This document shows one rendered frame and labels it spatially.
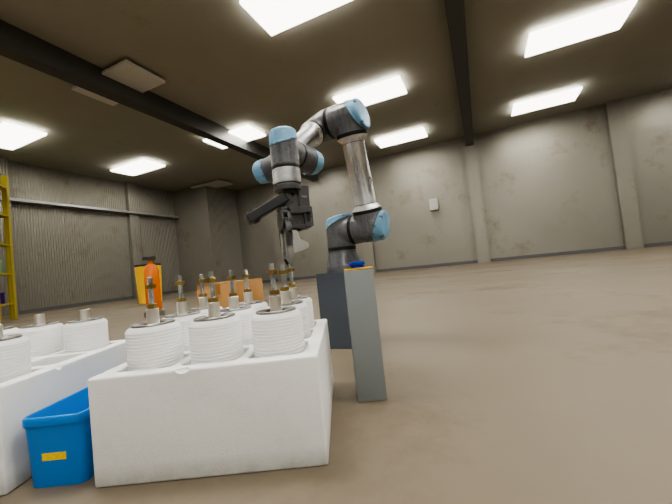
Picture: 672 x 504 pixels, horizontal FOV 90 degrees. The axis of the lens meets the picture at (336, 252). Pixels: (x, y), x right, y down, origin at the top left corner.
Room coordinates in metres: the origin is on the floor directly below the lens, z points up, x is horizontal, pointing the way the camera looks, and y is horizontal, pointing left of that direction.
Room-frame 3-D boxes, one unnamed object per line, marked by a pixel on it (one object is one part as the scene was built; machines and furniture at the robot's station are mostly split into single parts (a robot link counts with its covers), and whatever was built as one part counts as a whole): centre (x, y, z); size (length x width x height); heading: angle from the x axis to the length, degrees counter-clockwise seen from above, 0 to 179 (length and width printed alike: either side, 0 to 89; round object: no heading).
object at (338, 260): (1.40, -0.03, 0.35); 0.15 x 0.15 x 0.10
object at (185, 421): (0.76, 0.24, 0.09); 0.39 x 0.39 x 0.18; 89
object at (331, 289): (1.40, -0.03, 0.15); 0.18 x 0.18 x 0.30; 67
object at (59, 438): (0.73, 0.52, 0.06); 0.30 x 0.11 x 0.12; 0
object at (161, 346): (0.64, 0.36, 0.16); 0.10 x 0.10 x 0.18
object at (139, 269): (6.33, 3.57, 0.36); 0.47 x 0.46 x 0.72; 67
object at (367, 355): (0.83, -0.05, 0.16); 0.07 x 0.07 x 0.31; 89
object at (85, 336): (0.89, 0.68, 0.16); 0.10 x 0.10 x 0.18
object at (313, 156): (0.98, 0.07, 0.64); 0.11 x 0.11 x 0.08; 61
